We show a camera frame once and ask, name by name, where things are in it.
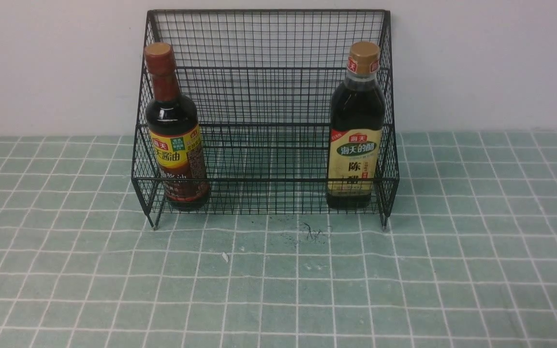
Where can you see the vinegar bottle gold cap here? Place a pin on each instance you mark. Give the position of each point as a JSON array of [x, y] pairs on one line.
[[357, 116]]

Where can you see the soy sauce bottle red cap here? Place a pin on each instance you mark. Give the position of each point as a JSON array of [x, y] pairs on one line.
[[175, 132]]

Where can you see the green checked tablecloth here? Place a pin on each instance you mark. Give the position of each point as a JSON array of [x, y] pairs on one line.
[[468, 260]]

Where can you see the black wire mesh shelf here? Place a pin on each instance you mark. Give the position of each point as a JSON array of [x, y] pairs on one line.
[[262, 81]]

